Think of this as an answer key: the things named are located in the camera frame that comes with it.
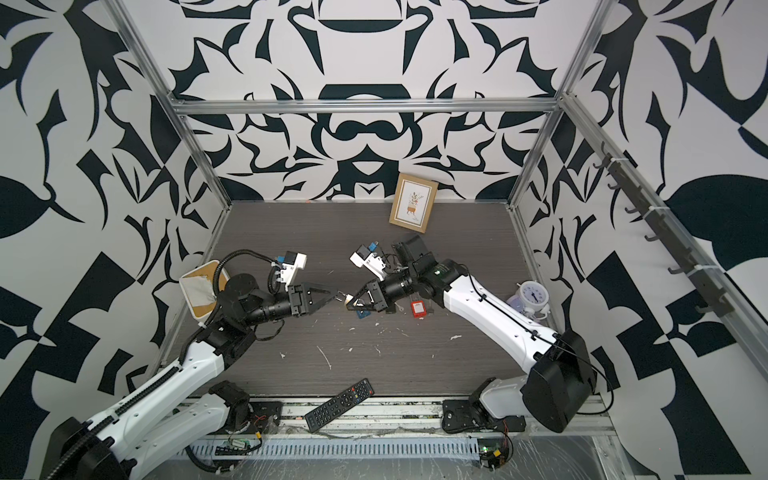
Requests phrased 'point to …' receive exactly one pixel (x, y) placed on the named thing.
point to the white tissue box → (199, 288)
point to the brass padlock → (348, 298)
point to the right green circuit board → (492, 452)
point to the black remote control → (345, 400)
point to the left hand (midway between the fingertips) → (338, 290)
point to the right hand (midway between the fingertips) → (351, 308)
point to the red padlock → (418, 308)
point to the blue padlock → (363, 315)
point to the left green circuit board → (231, 447)
